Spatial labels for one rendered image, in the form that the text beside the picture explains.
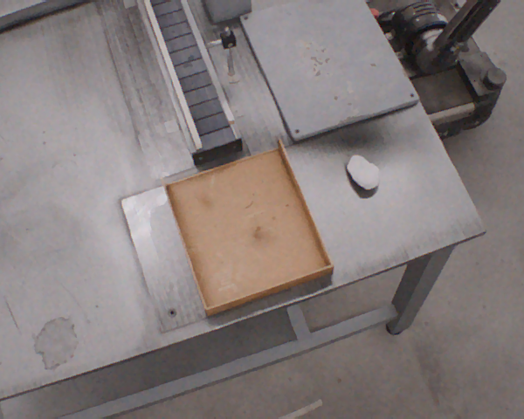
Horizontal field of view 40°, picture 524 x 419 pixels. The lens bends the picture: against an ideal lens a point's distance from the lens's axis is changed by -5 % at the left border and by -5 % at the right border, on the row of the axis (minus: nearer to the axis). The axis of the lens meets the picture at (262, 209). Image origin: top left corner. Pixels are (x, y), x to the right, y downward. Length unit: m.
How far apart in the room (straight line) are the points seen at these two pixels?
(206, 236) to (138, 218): 0.15
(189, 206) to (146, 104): 0.28
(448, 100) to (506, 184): 0.38
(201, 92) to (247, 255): 0.37
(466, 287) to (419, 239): 0.90
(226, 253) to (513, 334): 1.18
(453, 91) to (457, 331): 0.76
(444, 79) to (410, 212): 0.99
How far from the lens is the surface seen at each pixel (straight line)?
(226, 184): 1.56
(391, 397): 2.29
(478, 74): 2.47
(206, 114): 1.60
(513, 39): 2.97
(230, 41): 1.60
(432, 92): 2.44
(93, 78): 1.76
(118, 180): 1.61
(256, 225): 1.52
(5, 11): 1.90
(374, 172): 1.55
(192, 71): 1.66
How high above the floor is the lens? 2.23
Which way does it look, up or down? 65 degrees down
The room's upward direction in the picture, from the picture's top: 3 degrees counter-clockwise
